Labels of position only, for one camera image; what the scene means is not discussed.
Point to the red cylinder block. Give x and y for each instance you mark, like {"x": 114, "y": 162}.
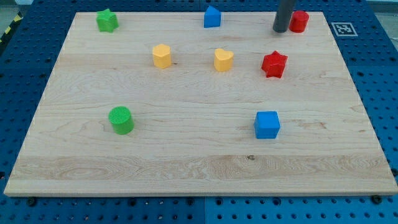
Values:
{"x": 299, "y": 21}

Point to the wooden board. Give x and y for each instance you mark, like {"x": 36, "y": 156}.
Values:
{"x": 194, "y": 126}

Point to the yellow heart block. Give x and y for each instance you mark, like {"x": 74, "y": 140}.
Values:
{"x": 223, "y": 60}

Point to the yellow hexagon block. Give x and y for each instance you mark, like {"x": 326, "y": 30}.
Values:
{"x": 162, "y": 56}

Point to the blue cube block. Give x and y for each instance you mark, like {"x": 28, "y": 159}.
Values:
{"x": 266, "y": 124}

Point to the green cylinder block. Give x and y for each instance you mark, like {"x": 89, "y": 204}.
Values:
{"x": 121, "y": 120}

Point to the red star block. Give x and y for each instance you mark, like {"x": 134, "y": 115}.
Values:
{"x": 274, "y": 64}

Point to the blue triangle block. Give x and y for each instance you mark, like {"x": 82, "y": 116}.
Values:
{"x": 212, "y": 17}

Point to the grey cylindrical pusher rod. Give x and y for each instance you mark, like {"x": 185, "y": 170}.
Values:
{"x": 283, "y": 15}

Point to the green star block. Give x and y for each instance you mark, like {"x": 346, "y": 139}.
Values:
{"x": 107, "y": 21}

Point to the white fiducial marker tag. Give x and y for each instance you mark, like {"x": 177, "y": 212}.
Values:
{"x": 344, "y": 29}

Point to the black bolt left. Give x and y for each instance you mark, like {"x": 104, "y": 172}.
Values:
{"x": 31, "y": 201}

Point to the black bolt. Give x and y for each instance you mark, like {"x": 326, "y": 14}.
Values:
{"x": 31, "y": 201}
{"x": 376, "y": 199}

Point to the black bolt right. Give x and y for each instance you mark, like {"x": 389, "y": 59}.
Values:
{"x": 376, "y": 199}

